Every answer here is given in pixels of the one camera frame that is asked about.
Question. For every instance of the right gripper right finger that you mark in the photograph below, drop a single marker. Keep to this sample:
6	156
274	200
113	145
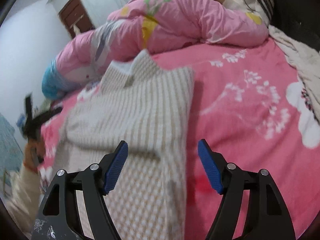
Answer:
267	214

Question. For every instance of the pink blue cartoon duvet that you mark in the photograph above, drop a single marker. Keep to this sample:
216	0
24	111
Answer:
153	25

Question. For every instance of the operator left hand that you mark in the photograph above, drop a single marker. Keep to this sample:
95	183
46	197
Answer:
34	152

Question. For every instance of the brown wooden door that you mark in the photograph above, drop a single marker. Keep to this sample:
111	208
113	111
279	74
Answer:
75	18

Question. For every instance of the cream fluffy throw blanket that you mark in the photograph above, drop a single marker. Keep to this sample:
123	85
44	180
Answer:
305	60

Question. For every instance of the operator left cream sleeve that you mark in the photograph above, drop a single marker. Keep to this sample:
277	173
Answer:
24	202

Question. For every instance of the beige white houndstooth coat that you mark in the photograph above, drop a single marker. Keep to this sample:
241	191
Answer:
147	107

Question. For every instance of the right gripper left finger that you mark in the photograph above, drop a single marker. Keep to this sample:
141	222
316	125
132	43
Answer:
75	198

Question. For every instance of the black padded headboard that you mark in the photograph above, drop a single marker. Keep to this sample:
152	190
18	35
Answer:
298	19

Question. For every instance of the pink floral fleece blanket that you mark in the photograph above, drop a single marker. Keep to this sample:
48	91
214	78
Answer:
251	106

